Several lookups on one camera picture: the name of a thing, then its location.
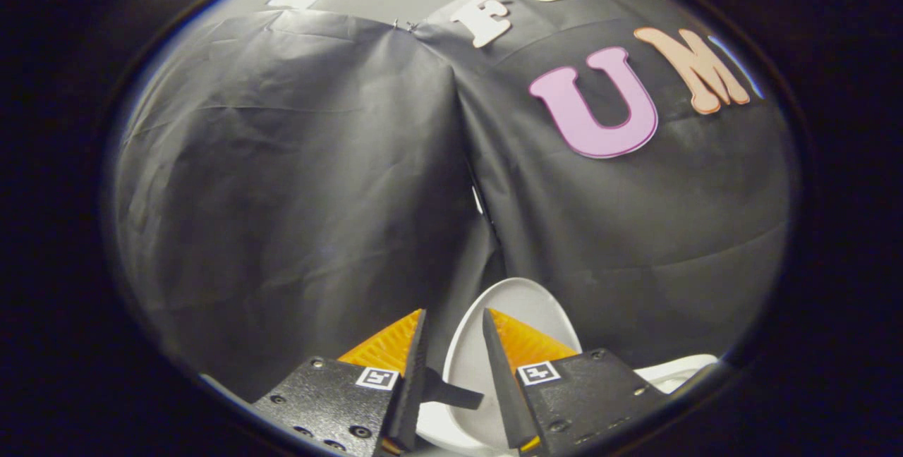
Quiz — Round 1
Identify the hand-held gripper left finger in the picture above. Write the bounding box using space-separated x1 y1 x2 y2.
252 309 429 457

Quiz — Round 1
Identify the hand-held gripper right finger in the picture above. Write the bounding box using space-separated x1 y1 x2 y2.
483 307 667 456

